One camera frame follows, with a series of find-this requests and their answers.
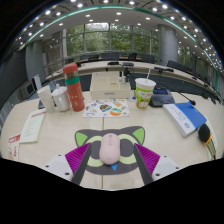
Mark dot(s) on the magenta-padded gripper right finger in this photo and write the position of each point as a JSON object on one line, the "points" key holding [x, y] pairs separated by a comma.
{"points": [[148, 158]]}

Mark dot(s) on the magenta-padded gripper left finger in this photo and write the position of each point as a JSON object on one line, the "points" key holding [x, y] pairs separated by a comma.
{"points": [[77, 157]]}

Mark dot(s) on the pink computer mouse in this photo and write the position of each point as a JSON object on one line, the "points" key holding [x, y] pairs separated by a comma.
{"points": [[110, 148]]}

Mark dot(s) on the cat-face mouse pad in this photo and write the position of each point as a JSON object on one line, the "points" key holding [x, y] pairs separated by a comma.
{"points": [[100, 168]]}

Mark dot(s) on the white booklet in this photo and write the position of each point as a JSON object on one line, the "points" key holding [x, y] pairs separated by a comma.
{"points": [[33, 126]]}

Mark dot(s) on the blue and white book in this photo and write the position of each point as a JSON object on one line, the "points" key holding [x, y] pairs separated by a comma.
{"points": [[185, 118]]}

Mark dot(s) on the colourful sticker sheet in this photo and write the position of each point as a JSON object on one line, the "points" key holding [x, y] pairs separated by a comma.
{"points": [[106, 108]]}

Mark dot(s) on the white lidded mug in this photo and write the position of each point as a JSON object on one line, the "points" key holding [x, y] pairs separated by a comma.
{"points": [[61, 98]]}

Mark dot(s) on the black handheld microphone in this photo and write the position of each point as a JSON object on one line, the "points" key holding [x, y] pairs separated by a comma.
{"points": [[204, 132]]}

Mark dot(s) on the grey desktop microphone unit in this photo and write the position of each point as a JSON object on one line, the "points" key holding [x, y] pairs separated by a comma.
{"points": [[161, 96]]}

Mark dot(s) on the red and white brochure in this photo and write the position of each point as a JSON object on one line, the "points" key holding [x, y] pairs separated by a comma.
{"points": [[14, 145]]}

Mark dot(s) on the green-printed paper drink cup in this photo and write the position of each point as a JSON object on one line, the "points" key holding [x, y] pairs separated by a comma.
{"points": [[144, 93]]}

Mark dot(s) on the stack of white paper cups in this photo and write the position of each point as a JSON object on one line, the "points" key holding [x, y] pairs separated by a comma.
{"points": [[46, 98]]}

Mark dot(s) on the white paper leaflet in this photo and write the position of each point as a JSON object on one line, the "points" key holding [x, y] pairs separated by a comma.
{"points": [[214, 138]]}

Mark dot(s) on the red thermos bottle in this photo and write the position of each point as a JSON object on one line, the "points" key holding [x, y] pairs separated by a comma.
{"points": [[74, 88]]}

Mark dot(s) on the white cardboard box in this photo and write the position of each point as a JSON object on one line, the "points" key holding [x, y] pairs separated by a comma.
{"points": [[110, 88]]}

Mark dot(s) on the long curved conference desk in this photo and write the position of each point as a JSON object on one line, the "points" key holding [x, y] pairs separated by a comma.
{"points": [[100, 66]]}

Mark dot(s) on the black office chairs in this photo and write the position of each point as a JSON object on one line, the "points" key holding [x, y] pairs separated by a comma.
{"points": [[111, 56]]}

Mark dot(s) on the ceiling lights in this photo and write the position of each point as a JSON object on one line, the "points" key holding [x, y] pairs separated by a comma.
{"points": [[119, 13]]}

